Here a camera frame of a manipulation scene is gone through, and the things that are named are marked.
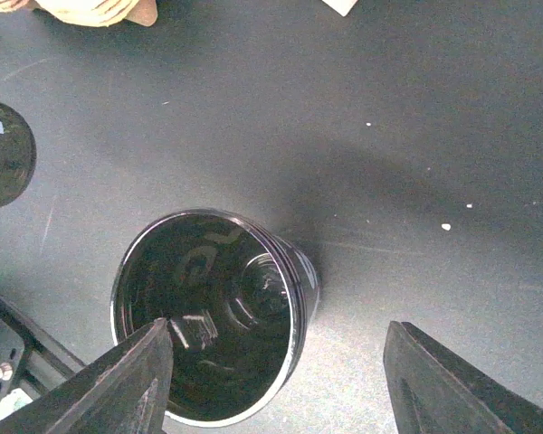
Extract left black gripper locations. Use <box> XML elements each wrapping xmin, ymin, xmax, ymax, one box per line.
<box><xmin>0</xmin><ymin>102</ymin><xmax>37</xmax><ymax>208</ymax></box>

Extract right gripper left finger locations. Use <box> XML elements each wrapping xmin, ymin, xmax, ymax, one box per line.
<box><xmin>0</xmin><ymin>318</ymin><xmax>173</xmax><ymax>433</ymax></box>

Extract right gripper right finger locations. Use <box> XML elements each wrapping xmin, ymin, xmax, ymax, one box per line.
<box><xmin>384</xmin><ymin>321</ymin><xmax>543</xmax><ymax>433</ymax></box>

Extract black paper coffee cup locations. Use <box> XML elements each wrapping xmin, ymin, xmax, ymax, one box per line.
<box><xmin>110</xmin><ymin>209</ymin><xmax>320</xmax><ymax>429</ymax></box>

